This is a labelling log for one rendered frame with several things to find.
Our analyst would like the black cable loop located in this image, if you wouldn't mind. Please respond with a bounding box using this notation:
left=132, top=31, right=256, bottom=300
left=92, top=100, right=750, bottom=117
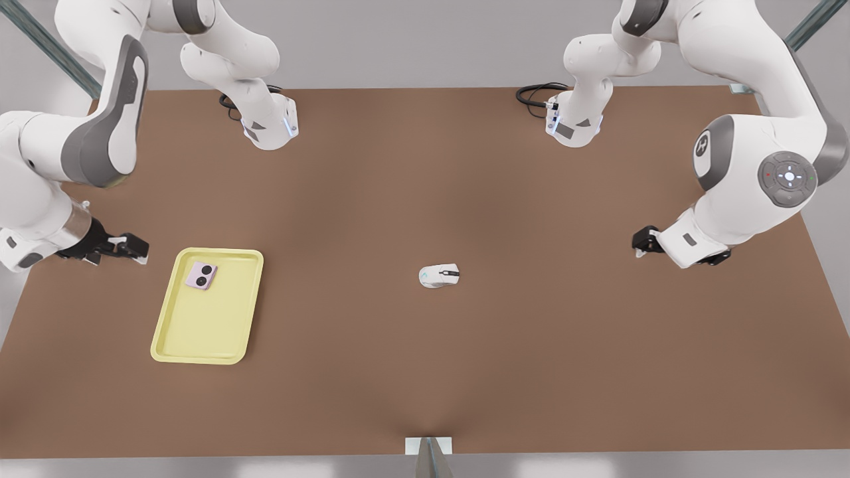
left=515, top=82, right=572, bottom=120
left=218, top=85, right=284, bottom=123

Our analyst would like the silver frame post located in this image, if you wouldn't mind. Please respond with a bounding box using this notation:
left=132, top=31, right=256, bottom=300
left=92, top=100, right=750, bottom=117
left=405, top=436, right=454, bottom=478
left=729, top=0, right=850, bottom=94
left=0, top=0, right=102, bottom=100

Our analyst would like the yellow plastic tray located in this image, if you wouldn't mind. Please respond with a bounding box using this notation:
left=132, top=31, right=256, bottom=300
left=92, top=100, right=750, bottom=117
left=150, top=248, right=265, bottom=365

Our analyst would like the white computer mouse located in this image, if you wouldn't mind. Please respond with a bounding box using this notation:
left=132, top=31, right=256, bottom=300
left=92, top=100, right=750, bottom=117
left=418, top=263, right=461, bottom=289

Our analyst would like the pink flip phone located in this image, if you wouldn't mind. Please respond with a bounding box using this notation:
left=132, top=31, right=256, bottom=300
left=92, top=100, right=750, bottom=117
left=185, top=262, right=218, bottom=291

